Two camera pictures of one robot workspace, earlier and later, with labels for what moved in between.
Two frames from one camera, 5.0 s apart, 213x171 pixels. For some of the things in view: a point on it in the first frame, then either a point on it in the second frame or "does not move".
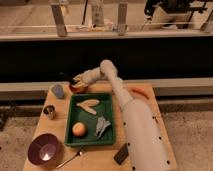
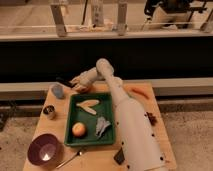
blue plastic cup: [58, 91] does not move
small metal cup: [50, 112] does not move
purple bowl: [45, 150] does not move
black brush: [62, 75] to [64, 81]
